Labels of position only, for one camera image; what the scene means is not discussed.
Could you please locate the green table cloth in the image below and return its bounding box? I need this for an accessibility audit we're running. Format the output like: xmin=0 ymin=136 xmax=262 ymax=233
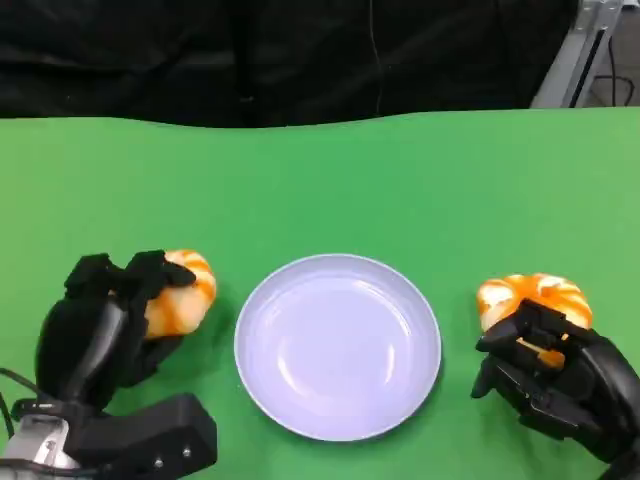
xmin=0 ymin=105 xmax=640 ymax=480

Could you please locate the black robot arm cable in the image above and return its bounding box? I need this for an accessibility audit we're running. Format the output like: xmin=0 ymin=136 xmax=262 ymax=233
xmin=0 ymin=367 xmax=54 ymax=439

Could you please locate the orange white toy bread roll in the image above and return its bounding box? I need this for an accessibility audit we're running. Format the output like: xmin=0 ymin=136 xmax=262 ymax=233
xmin=142 ymin=248 xmax=218 ymax=341
xmin=475 ymin=272 xmax=594 ymax=371

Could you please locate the lilac plate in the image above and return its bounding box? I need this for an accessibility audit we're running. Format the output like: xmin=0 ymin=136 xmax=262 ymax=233
xmin=233 ymin=253 xmax=443 ymax=443

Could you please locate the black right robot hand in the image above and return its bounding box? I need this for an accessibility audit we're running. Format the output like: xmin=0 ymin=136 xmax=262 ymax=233
xmin=469 ymin=298 xmax=640 ymax=464

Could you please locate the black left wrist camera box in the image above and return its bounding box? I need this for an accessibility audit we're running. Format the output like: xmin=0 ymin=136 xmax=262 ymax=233
xmin=74 ymin=393 xmax=220 ymax=480

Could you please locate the black backdrop curtain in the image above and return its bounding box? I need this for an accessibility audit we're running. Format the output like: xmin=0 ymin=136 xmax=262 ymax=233
xmin=0 ymin=0 xmax=581 ymax=129

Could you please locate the aluminium frame post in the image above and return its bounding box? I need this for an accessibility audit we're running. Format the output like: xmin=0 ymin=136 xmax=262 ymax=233
xmin=529 ymin=0 xmax=626 ymax=109

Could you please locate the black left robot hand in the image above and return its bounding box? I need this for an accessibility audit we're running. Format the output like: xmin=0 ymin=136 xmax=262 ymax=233
xmin=34 ymin=249 xmax=197 ymax=416

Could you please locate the black floor cable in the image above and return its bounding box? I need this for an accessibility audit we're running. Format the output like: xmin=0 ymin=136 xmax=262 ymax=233
xmin=594 ymin=29 xmax=636 ymax=107

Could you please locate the thin black hanging cable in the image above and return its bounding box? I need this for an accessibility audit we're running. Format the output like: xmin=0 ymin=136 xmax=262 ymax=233
xmin=368 ymin=0 xmax=385 ymax=119

